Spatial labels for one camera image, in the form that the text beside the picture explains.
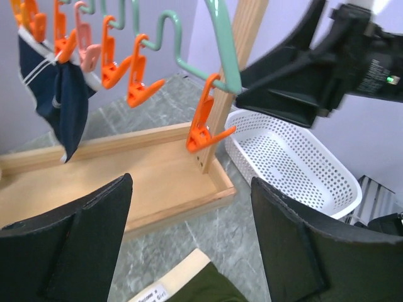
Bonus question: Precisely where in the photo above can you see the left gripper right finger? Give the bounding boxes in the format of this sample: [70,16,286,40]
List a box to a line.
[251,177,402,301]

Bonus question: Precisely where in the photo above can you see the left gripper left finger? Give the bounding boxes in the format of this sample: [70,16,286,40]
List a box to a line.
[1,173,133,301]

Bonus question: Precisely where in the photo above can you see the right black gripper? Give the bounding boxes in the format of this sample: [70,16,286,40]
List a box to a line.
[236,0,390,128]

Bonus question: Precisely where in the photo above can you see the green wire hanger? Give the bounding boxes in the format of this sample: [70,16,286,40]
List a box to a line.
[74,1,242,94]

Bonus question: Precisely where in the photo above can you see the olive green underwear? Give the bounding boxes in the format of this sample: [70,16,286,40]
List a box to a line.
[131,249,247,301]

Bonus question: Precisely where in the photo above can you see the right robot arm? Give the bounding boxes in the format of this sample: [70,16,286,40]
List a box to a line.
[235,1,402,128]

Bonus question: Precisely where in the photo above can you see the end orange clip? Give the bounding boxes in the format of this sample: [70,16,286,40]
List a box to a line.
[186,73,236,154]

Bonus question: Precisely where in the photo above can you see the navy blue underwear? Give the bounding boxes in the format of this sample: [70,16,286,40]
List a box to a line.
[18,25,101,163]

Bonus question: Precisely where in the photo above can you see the pink clip on green hanger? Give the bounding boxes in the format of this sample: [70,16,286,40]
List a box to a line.
[74,1,101,72]

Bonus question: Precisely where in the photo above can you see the far orange clip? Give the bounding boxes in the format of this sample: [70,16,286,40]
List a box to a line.
[9,0,47,43]

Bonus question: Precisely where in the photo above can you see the white perforated plastic basket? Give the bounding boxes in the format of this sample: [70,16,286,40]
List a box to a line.
[224,109,362,220]

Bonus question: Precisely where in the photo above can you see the wooden clothes rack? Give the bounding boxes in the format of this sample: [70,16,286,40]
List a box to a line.
[0,0,270,240]

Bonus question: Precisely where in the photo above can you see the aluminium mounting rail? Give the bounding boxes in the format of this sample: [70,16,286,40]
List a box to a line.
[341,176,399,225]

